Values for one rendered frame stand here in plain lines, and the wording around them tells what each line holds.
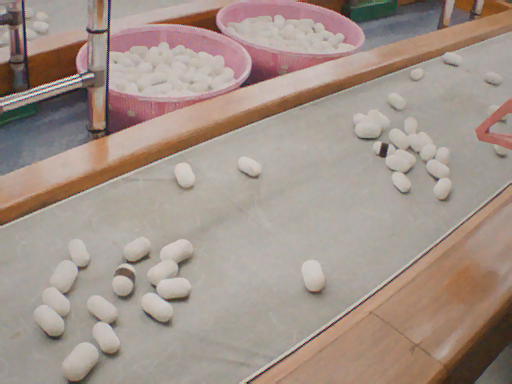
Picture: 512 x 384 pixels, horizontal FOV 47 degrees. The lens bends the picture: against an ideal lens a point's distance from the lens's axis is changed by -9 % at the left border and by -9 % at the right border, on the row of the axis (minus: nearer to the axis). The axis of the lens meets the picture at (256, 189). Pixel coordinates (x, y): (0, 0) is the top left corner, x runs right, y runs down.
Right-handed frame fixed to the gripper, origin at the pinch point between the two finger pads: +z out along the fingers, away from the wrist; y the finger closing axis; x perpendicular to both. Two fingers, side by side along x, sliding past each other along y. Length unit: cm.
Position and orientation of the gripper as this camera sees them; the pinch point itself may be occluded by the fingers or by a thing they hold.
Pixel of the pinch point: (483, 132)
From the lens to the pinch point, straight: 74.0
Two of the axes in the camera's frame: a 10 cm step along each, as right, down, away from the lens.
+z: -6.1, 1.5, 7.8
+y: -7.1, 3.4, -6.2
